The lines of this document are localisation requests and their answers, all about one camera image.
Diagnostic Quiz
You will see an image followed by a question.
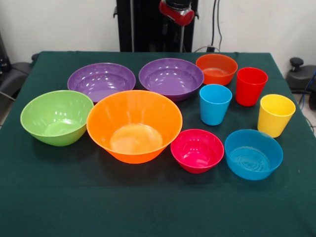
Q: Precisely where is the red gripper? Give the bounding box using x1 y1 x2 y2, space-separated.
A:
158 0 195 36

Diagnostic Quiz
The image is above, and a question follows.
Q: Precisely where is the purple plastic bowl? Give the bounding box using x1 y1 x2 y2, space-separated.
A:
67 62 137 103
138 58 204 102

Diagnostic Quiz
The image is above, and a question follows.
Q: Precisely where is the small red-orange plastic bowl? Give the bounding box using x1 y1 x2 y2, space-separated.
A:
196 53 238 86

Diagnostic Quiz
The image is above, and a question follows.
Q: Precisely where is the blue plastic cup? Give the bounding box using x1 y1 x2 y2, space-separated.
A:
199 84 233 126

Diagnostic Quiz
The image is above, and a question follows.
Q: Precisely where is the large orange plastic bowl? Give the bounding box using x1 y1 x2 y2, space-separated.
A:
86 89 183 164

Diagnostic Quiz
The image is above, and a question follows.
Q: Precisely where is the red plastic cup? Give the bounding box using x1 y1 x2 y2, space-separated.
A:
235 67 269 107

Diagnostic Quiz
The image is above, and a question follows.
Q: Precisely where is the pink plastic bowl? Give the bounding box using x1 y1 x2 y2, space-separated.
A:
170 128 225 174

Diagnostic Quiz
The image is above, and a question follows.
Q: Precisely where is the green plastic bowl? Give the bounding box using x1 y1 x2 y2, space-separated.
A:
20 90 94 147

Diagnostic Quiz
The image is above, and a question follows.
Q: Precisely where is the yellow plastic cup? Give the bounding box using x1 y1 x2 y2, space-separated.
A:
257 94 296 138

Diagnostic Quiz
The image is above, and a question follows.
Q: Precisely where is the blue plastic bowl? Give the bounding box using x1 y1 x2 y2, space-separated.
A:
224 129 284 181

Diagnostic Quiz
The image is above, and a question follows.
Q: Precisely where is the black padded chair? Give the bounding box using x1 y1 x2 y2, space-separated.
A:
0 61 33 99

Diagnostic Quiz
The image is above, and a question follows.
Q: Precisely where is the dark green tablecloth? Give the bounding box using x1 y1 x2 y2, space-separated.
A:
0 50 316 237

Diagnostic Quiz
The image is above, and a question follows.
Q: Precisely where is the black hanging cable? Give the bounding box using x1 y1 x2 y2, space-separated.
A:
195 0 223 53

